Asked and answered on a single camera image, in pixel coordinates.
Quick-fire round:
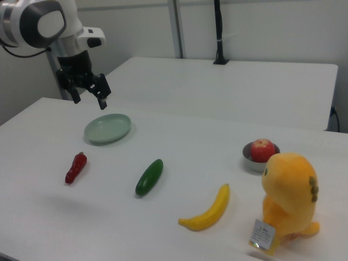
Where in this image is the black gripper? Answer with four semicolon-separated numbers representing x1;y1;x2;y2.
55;50;113;110

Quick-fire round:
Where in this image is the red apple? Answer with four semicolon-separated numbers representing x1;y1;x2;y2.
250;138;276;164

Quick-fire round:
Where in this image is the small grey bowl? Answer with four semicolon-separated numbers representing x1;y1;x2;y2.
242;141;281;173

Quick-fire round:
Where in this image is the pale green plate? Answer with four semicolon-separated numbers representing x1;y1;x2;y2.
83;113;132;146

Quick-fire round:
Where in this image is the red chili pepper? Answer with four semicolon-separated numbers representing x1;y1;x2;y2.
64;151;88;185

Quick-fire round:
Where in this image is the green cucumber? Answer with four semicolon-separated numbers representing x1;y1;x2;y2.
134;158;165;197

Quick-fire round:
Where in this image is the yellow banana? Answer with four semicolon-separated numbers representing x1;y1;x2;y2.
178;183;231;232

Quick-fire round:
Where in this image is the orange plush dinosaur toy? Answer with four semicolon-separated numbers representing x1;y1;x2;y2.
261;152;321;248

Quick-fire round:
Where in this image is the white plush toy tag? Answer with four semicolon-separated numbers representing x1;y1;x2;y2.
248;218;277;256

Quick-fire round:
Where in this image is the grey partition frame post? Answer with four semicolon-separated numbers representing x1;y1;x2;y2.
172;0;186;59

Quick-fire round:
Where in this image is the black camera stand pole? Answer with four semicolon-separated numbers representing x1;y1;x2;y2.
212;0;229;66

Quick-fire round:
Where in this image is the black wall cable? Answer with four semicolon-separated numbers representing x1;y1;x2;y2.
330;105;341;133

